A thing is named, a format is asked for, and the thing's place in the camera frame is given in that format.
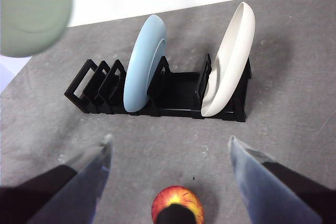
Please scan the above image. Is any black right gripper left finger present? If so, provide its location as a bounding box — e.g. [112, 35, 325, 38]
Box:
[0, 133, 114, 224]

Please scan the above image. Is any cream white plate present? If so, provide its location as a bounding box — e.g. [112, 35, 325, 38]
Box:
[201, 2, 256, 118]

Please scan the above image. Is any black plate rack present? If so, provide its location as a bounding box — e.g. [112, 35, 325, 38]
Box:
[64, 54, 253, 123]

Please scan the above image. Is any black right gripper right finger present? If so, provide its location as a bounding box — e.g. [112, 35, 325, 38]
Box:
[228, 135, 336, 224]

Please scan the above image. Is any red yellow apple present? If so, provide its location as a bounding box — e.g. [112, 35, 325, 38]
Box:
[151, 186, 205, 224]

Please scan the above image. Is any blue plate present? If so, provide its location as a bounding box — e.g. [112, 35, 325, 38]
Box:
[123, 14, 168, 112]

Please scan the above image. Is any green plate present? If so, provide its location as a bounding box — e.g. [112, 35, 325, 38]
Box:
[0, 0, 74, 58]

